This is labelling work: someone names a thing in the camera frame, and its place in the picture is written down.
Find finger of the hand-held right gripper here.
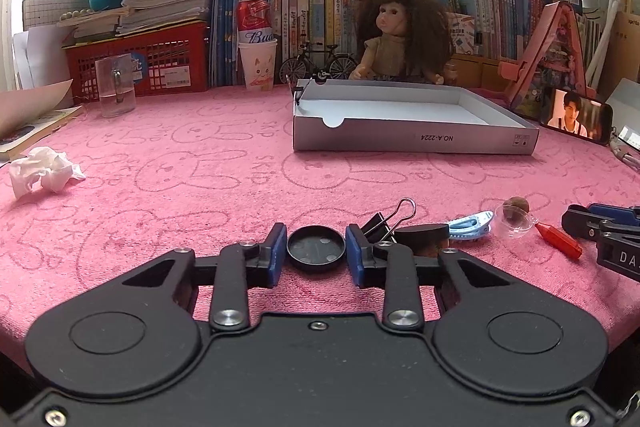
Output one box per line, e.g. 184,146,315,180
587,203,640,225
561,205,608,242

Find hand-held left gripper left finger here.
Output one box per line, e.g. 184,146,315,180
122,223,288,332

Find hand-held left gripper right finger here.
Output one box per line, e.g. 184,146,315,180
346,223,512,332

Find red marker cap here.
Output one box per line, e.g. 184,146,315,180
534,222,584,261

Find black binder clip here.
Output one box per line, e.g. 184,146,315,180
360,198,417,242

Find black round lid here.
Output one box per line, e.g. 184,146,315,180
287,225,347,272

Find brown walnut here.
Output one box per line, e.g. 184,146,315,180
504,197,531,220

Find clear plastic cup lid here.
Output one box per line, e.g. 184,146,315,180
494,197,542,241

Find black oval block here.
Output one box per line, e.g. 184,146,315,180
394,224,451,259

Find blue hair clip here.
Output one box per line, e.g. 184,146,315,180
447,210,496,241

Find white shallow cardboard box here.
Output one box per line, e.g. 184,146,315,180
292,79,540,156

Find pink printed towel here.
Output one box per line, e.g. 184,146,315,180
0,83,640,375

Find black smartphone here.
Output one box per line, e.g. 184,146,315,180
539,85,614,144

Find clear clipboard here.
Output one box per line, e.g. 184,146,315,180
604,78,640,132

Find brown cardboard envelope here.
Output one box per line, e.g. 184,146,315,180
609,9,640,84

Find pink triangular toy house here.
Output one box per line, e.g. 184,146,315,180
499,1,602,118

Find white plastic pipes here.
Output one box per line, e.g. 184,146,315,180
584,0,632,94

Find tan cardboard box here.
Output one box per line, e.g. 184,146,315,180
449,53,512,90

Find white paper cup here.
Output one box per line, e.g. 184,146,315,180
237,39,279,92

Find black miniature bicycle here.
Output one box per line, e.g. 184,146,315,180
278,42,359,86

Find row of blue spined books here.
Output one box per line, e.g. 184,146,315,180
365,0,559,62

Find colourful printed box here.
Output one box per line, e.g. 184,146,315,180
445,11,477,56

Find curly brown haired doll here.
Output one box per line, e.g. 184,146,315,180
348,0,455,86

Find large red plastic basket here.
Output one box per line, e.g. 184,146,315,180
62,21,211,104

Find clear glass mug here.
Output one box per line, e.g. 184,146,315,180
94,55,137,118

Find red beer can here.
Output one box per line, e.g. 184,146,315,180
235,0,275,46

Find row of thin blue booklets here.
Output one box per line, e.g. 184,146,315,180
208,0,251,89

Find row of colourful children's books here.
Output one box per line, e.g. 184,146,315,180
270,0,377,80

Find crumpled white tissue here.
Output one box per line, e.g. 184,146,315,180
8,146,87,200

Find open book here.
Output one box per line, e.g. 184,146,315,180
0,79,85,162

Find grey grid board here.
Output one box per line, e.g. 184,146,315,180
22,0,92,44

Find white cable bundle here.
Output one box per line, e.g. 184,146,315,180
607,126,640,172

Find white bead string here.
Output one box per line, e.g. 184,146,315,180
59,8,97,24

